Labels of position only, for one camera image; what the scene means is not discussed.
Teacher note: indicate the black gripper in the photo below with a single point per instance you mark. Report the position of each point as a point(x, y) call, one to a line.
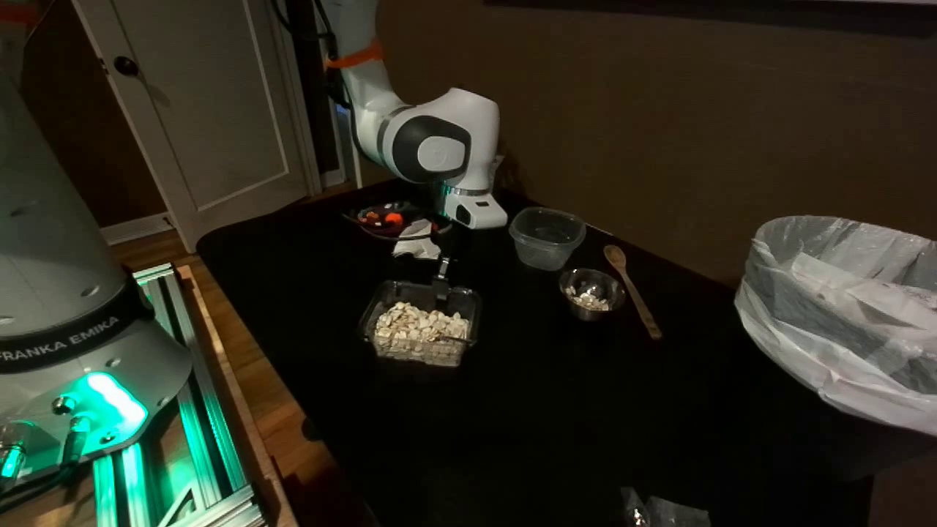
point(447, 240)

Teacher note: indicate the rectangular clear plastic container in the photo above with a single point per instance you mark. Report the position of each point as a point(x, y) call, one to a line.
point(419, 326)

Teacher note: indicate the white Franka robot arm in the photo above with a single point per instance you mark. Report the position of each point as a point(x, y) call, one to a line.
point(60, 292)

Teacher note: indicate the round clear plastic container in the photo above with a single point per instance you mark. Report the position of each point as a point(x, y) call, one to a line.
point(547, 238)

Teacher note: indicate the white crumpled napkin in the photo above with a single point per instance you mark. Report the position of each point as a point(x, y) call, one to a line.
point(415, 240)

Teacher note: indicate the popcorn pile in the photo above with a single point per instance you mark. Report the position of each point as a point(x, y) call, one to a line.
point(419, 335)

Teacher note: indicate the red bowl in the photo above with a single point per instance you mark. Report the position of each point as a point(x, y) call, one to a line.
point(383, 218)

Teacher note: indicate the white bits in bowl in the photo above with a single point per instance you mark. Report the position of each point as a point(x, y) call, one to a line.
point(589, 298)

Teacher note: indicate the small metal bowl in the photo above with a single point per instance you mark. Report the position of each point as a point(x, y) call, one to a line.
point(593, 289)

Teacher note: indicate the black tablecloth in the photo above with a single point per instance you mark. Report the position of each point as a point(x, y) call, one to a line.
point(547, 420)

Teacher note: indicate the wooden spoon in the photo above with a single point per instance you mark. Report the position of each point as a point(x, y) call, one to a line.
point(634, 289)

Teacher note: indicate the white panel door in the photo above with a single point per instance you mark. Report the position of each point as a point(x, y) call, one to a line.
point(208, 96)

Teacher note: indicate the grey crumpled object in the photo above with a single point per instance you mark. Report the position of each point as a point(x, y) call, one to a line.
point(662, 509)

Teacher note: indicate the dark round door knob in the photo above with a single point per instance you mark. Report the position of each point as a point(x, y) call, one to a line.
point(126, 66)

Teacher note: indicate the trash bin with white bag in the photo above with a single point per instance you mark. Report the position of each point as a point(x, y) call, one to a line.
point(851, 310)

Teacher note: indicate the aluminium extrusion frame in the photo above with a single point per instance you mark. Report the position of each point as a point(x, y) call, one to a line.
point(186, 440)

